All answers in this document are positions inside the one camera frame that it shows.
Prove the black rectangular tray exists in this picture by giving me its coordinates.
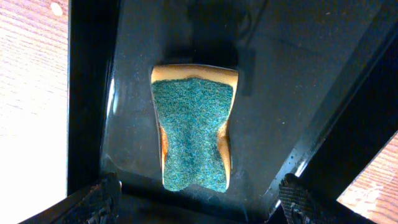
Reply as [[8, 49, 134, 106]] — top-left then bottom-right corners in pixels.
[[67, 1, 397, 223]]

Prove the yellow green sponge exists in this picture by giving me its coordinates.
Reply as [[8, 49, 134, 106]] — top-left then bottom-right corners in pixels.
[[150, 64, 239, 193]]

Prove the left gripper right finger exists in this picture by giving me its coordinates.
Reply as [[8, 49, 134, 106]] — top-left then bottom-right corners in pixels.
[[279, 173, 372, 224]]

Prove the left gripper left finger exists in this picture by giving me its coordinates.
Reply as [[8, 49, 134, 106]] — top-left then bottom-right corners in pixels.
[[22, 172, 121, 224]]

